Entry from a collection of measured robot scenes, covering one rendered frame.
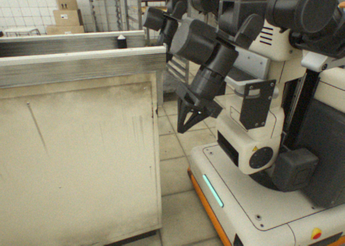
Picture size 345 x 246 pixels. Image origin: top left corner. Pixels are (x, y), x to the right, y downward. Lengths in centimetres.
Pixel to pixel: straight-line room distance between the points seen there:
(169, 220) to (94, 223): 42
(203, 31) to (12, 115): 52
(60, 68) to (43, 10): 438
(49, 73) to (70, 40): 29
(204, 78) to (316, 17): 23
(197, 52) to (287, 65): 43
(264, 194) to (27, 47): 108
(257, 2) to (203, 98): 19
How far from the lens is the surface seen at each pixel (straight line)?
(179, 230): 123
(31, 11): 505
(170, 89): 226
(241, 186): 107
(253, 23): 42
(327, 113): 93
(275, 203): 106
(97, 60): 62
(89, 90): 64
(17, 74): 66
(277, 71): 76
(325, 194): 104
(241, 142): 82
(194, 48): 39
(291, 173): 89
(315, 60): 61
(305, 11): 48
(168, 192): 136
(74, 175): 80
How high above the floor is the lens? 105
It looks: 31 degrees down
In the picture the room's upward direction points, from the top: straight up
